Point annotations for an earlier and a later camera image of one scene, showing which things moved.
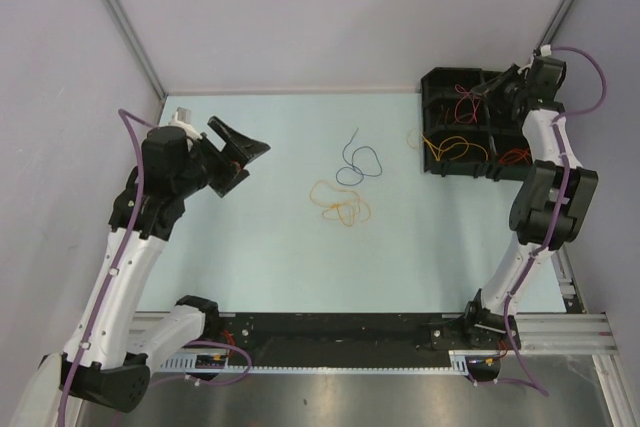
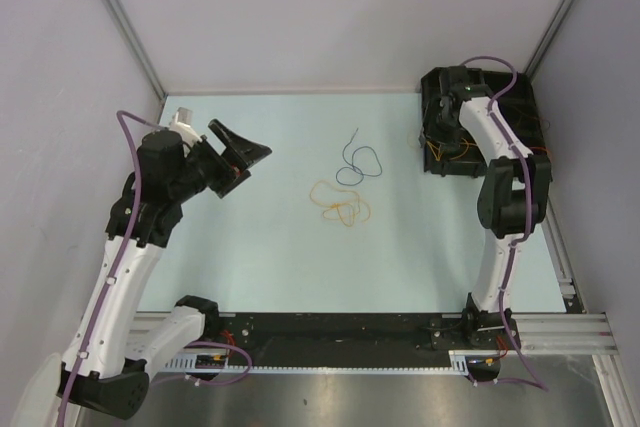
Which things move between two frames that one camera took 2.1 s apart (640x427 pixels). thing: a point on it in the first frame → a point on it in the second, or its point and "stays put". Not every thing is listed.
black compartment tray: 471,123 stays put
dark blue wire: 363,177 stays put
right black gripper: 496,83 → 444,139
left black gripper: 231,172 stays put
